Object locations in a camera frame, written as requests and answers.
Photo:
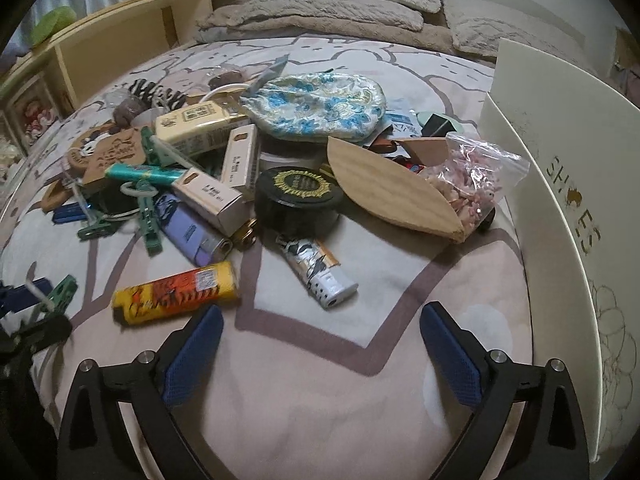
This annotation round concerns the doll display box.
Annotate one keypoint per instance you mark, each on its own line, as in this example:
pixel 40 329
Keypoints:
pixel 32 111

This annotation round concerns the white silver lighter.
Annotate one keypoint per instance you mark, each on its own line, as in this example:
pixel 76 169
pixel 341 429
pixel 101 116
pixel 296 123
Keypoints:
pixel 319 271

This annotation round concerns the purple lighter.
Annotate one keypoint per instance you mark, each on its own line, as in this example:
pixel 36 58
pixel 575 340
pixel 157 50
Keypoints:
pixel 195 238

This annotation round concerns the leaf shaped wooden tray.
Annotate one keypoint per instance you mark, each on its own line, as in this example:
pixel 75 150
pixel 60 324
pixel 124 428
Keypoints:
pixel 392 193

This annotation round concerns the black round tin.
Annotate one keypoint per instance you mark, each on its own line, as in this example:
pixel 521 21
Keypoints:
pixel 296 202

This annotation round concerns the blue floral fabric pouch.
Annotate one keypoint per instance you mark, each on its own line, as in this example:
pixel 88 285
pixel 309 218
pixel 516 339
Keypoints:
pixel 312 107

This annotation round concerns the white shoe box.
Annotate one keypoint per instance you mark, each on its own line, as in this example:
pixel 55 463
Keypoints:
pixel 577 218

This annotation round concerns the green plush toy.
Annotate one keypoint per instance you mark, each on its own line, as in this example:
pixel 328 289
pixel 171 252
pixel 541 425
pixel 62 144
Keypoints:
pixel 51 23

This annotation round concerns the bag of pink beads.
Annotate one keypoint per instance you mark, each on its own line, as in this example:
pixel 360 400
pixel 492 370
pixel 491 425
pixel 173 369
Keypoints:
pixel 474 177

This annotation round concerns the cream cardboard box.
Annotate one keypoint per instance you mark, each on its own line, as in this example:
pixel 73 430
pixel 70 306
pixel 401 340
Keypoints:
pixel 199 128

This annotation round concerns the wooden carved tag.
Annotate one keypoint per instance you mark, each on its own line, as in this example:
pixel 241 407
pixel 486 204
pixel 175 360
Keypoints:
pixel 125 146

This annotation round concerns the folded beige quilt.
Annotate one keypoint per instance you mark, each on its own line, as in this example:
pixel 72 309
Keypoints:
pixel 378 20

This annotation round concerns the large beige quilted pillow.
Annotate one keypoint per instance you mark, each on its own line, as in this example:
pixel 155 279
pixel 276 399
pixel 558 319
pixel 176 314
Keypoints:
pixel 477 26

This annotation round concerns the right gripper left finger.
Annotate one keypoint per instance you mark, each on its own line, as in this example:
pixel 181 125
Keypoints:
pixel 166 378

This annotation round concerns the wooden bedside shelf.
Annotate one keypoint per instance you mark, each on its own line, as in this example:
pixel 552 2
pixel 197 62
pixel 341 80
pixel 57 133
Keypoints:
pixel 87 56

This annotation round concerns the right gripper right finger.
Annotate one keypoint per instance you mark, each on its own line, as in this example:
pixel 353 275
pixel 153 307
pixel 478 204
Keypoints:
pixel 462 361

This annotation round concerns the black hair claw clip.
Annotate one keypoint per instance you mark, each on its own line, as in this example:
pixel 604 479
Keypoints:
pixel 154 94

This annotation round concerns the yellow orange lighter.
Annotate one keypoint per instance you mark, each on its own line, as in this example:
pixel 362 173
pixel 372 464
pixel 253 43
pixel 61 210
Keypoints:
pixel 177 294

